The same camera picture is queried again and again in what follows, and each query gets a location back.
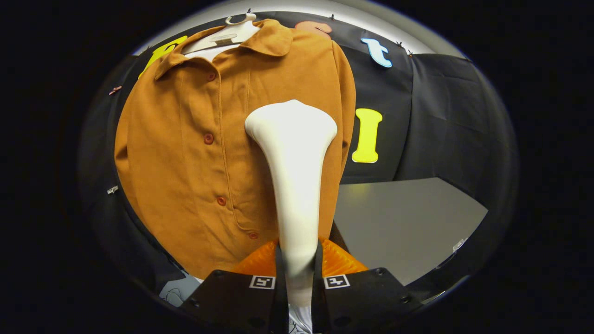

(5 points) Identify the white garment steamer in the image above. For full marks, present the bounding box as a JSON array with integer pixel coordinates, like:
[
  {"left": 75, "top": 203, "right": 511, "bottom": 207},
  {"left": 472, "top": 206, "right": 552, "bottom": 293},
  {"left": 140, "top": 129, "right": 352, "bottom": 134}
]
[{"left": 245, "top": 100, "right": 338, "bottom": 308}]

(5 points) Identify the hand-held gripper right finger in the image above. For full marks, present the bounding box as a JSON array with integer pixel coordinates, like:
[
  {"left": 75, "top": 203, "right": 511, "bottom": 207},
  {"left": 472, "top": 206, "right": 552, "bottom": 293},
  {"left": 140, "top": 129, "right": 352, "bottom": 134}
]
[{"left": 311, "top": 238, "right": 424, "bottom": 334}]

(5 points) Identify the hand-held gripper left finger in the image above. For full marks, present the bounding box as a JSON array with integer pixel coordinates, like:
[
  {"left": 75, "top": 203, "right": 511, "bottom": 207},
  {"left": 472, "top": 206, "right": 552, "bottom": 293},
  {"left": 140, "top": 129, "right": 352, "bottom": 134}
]
[{"left": 180, "top": 239, "right": 290, "bottom": 334}]

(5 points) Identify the orange button-up shirt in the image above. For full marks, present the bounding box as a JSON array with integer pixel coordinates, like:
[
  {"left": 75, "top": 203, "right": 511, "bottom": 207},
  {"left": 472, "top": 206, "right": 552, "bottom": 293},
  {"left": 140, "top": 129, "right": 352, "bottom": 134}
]
[{"left": 115, "top": 19, "right": 356, "bottom": 280}]

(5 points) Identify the grey cabinet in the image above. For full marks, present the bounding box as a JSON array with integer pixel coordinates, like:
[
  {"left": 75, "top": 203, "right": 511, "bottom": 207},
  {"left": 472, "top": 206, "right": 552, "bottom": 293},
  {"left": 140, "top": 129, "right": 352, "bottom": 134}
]
[{"left": 334, "top": 177, "right": 489, "bottom": 286}]

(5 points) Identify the white mannequin torso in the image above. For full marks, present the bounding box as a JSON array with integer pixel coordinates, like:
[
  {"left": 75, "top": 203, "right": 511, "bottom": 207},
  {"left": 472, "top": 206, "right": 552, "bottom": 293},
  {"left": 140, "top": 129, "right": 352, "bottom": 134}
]
[{"left": 182, "top": 13, "right": 260, "bottom": 63}]

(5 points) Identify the black backdrop cloth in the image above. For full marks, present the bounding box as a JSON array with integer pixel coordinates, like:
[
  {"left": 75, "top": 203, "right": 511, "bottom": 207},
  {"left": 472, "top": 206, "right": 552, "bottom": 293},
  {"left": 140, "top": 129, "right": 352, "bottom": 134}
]
[{"left": 79, "top": 10, "right": 519, "bottom": 297}]

